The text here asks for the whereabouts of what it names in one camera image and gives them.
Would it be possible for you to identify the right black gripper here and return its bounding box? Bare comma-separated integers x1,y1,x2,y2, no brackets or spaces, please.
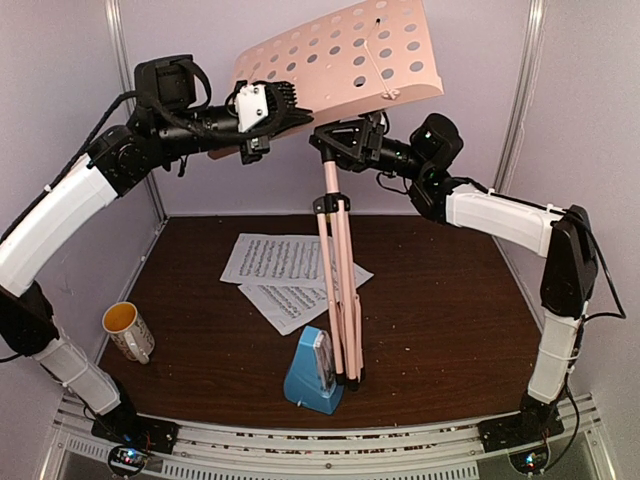
308,117,430,180

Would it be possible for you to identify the pink music stand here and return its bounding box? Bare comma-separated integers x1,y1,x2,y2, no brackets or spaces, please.
232,1,443,390

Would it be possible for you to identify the sheet music page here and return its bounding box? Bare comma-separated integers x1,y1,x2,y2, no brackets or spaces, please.
220,233,324,287
237,254,375,337

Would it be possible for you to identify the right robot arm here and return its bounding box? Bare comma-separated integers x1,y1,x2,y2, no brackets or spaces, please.
309,113,604,442

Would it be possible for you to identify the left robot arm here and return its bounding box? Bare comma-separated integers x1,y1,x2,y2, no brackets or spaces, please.
1,54,313,444

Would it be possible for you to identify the blue metronome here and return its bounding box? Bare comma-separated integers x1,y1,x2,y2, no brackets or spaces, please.
283,326,344,415

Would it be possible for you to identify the patterned mug yellow inside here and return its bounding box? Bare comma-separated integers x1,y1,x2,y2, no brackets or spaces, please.
102,302,156,365

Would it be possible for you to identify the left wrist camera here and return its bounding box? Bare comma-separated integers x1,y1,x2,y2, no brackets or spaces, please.
232,82,269,133

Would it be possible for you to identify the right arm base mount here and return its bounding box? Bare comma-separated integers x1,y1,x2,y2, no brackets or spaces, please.
477,414,565,453

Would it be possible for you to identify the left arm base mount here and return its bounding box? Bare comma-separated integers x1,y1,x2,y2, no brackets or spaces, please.
91,417,179,454

